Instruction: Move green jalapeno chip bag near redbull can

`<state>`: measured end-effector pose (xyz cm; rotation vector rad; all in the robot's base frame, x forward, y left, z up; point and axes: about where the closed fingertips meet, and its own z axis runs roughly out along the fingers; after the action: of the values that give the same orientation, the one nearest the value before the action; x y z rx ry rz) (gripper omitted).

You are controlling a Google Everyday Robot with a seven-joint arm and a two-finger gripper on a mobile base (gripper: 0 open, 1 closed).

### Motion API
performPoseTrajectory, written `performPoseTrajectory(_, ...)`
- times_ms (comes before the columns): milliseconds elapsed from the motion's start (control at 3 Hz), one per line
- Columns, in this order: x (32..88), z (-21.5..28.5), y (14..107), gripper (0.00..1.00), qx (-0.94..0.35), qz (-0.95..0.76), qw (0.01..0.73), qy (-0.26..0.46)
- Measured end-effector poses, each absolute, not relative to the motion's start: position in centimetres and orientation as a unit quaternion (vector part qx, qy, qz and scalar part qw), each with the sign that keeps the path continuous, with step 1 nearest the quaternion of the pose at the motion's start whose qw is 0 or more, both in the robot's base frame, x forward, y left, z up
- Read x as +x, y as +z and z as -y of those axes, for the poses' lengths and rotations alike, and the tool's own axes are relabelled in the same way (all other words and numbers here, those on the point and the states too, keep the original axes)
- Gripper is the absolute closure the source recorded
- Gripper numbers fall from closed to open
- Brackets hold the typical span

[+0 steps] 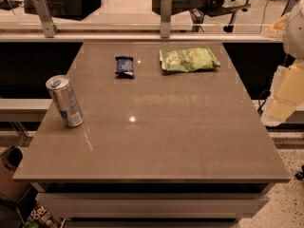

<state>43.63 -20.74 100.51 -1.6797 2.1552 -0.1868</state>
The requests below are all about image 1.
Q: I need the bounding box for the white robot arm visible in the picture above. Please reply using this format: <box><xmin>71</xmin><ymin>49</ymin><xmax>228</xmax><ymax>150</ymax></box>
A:
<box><xmin>260</xmin><ymin>0</ymin><xmax>304</xmax><ymax>126</ymax></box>

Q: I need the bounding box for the middle metal rail bracket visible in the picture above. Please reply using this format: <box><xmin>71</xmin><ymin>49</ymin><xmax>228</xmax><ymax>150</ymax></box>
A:
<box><xmin>161</xmin><ymin>0</ymin><xmax>172</xmax><ymax>38</ymax></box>

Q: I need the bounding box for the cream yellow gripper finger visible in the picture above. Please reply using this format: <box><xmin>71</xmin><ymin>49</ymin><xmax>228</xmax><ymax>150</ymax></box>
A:
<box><xmin>261</xmin><ymin>62</ymin><xmax>304</xmax><ymax>126</ymax></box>

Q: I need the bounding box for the snack bag under table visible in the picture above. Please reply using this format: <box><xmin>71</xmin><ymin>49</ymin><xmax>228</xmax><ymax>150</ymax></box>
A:
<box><xmin>24</xmin><ymin>203</ymin><xmax>66</xmax><ymax>228</ymax></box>

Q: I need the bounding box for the dark blue snack packet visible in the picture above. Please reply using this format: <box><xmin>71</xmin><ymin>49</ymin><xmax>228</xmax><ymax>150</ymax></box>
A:
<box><xmin>115</xmin><ymin>56</ymin><xmax>135</xmax><ymax>78</ymax></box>

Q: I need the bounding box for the silver blue redbull can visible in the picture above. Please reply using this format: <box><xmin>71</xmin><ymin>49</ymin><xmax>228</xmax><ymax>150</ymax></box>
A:
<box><xmin>46</xmin><ymin>75</ymin><xmax>84</xmax><ymax>127</ymax></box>

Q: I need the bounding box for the black cable on floor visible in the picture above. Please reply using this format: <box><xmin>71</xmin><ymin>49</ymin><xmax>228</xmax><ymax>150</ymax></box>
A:
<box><xmin>256</xmin><ymin>88</ymin><xmax>272</xmax><ymax>116</ymax></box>

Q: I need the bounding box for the green jalapeno chip bag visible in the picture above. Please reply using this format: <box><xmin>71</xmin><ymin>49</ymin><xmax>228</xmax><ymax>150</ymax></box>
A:
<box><xmin>160</xmin><ymin>47</ymin><xmax>220</xmax><ymax>72</ymax></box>

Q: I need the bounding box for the white table drawer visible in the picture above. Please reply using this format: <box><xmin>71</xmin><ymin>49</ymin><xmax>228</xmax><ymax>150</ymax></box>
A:
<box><xmin>37</xmin><ymin>193</ymin><xmax>269</xmax><ymax>219</ymax></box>

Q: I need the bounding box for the left metal rail bracket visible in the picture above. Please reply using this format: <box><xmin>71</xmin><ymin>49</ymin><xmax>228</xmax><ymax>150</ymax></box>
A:
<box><xmin>32</xmin><ymin>0</ymin><xmax>58</xmax><ymax>38</ymax></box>

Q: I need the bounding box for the brown bin with hole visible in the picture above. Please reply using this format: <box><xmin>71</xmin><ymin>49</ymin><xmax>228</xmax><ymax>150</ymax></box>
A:
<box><xmin>0</xmin><ymin>146</ymin><xmax>30</xmax><ymax>205</ymax></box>

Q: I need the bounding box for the metal rail bracket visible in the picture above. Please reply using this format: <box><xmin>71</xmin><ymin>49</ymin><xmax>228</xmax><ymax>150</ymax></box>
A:
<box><xmin>161</xmin><ymin>0</ymin><xmax>172</xmax><ymax>38</ymax></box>
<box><xmin>32</xmin><ymin>0</ymin><xmax>58</xmax><ymax>38</ymax></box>

